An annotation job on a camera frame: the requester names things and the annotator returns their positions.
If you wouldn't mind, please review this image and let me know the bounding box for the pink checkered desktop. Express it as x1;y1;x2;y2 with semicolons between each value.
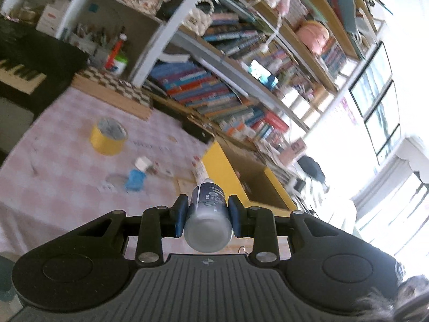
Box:
0;87;292;262

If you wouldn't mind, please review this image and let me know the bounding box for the white brush holder box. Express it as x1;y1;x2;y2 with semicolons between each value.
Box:
72;23;111;58

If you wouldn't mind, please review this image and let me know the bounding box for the pink cardboard holder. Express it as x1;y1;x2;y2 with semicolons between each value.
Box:
280;137;308;166

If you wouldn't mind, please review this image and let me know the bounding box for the yellow cardboard box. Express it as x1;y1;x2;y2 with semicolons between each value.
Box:
201;141;297;213

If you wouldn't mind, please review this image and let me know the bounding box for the pink wall poster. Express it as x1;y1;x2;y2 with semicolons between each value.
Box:
338;97;360;125

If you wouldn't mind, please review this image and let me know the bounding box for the black framed wall picture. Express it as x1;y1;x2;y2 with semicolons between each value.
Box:
364;80;402;166
349;42;393;119

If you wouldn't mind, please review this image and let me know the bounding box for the grey fur trim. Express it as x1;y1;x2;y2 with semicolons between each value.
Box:
355;273;429;322

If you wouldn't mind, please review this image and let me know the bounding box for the blue white bottle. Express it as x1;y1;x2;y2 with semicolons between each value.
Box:
184;178;233;253

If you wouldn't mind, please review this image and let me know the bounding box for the yellow tape roll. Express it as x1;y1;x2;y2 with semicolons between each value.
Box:
89;117;128;156

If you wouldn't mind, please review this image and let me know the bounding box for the red slim tube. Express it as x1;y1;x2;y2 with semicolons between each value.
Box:
104;35;128;69

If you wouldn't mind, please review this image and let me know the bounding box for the green lid white jar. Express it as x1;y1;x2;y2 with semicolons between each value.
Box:
112;55;129;76

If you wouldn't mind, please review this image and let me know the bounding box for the white bookshelf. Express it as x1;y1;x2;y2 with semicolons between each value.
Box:
0;0;386;162

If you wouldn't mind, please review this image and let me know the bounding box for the row of thin books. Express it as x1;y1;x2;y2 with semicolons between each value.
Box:
320;37;349;78

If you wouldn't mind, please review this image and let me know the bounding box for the white paperback book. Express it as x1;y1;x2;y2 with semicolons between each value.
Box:
157;52;188;65

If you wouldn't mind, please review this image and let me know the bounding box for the black electronic keyboard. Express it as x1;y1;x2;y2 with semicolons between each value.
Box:
0;18;90;115

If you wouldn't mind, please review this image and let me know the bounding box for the wooden chessboard box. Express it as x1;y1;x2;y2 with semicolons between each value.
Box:
72;65;155;120

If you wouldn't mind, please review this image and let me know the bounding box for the row of colourful books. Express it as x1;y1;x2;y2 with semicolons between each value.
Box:
147;60;292;148
201;10;336;108

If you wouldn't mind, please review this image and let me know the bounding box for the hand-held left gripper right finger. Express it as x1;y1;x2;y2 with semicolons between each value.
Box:
228;195;346;266

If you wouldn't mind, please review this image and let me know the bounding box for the blue small packet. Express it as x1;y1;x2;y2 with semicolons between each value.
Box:
124;169;147;192

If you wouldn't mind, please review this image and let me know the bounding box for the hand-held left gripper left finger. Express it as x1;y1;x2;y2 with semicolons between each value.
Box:
67;195;188;265

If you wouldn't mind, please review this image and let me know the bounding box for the lit smartphone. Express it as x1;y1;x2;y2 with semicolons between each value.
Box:
250;60;272;82

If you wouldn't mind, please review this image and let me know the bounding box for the white curtain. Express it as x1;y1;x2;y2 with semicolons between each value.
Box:
352;137;429;259

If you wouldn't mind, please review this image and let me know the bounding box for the white quilted purse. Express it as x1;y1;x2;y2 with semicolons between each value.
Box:
183;0;215;36

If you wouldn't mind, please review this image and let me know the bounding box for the red flat box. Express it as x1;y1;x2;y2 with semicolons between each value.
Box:
265;111;291;132

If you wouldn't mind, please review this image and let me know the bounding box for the teal folder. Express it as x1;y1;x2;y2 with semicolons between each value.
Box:
337;0;358;33

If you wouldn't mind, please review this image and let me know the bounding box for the white box red label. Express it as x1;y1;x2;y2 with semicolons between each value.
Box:
35;2;68;36

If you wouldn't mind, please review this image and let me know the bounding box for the pink round bag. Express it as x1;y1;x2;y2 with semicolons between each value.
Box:
297;20;331;55

